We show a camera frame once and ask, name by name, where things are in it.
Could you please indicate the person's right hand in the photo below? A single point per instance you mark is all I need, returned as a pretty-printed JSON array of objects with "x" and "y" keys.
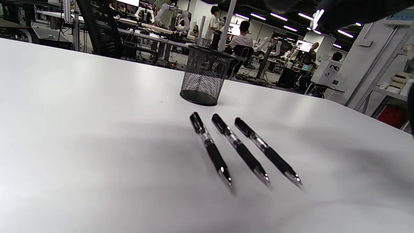
[{"x": 355, "y": 11}]

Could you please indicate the person's left hand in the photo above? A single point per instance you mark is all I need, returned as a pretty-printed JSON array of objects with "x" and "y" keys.
[{"x": 281, "y": 4}]

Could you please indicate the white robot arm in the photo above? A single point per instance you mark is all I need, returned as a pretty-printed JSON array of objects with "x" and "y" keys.
[
  {"x": 162, "y": 14},
  {"x": 266, "y": 45},
  {"x": 184, "y": 21}
]

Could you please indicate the rows of ceiling light strips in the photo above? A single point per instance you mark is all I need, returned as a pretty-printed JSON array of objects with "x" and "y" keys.
[{"x": 345, "y": 33}]

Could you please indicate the lit computer monitor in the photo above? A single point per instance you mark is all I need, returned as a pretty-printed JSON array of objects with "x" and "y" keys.
[
  {"x": 304, "y": 45},
  {"x": 234, "y": 29}
]

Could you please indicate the grey metal shelf rack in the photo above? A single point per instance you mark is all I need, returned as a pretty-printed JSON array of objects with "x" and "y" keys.
[{"x": 385, "y": 69}]

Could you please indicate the white box black mark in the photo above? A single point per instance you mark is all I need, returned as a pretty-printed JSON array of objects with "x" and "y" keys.
[{"x": 326, "y": 72}]

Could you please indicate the cream stacked trays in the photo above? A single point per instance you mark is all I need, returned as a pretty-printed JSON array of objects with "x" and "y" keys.
[{"x": 398, "y": 82}]

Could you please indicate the red box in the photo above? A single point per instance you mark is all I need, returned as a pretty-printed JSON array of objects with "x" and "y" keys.
[{"x": 392, "y": 116}]

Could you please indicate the black mesh pen holder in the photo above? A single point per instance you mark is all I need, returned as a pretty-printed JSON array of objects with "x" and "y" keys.
[{"x": 202, "y": 85}]

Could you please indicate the black mesh office chair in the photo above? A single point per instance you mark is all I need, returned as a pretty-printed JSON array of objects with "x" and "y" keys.
[{"x": 100, "y": 29}]

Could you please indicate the white wall control panel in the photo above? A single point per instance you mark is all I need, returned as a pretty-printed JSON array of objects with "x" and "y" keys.
[{"x": 401, "y": 17}]

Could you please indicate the lit white wall screen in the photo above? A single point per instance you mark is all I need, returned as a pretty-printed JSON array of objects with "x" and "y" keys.
[{"x": 131, "y": 2}]

